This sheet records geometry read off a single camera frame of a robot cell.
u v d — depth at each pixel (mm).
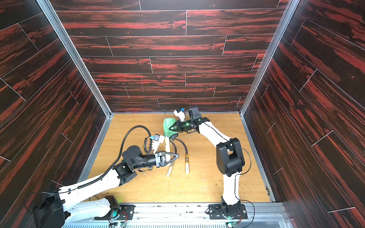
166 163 606
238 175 548
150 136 639
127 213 735
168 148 630
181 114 825
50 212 391
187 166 898
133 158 534
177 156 621
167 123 821
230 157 520
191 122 730
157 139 627
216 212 733
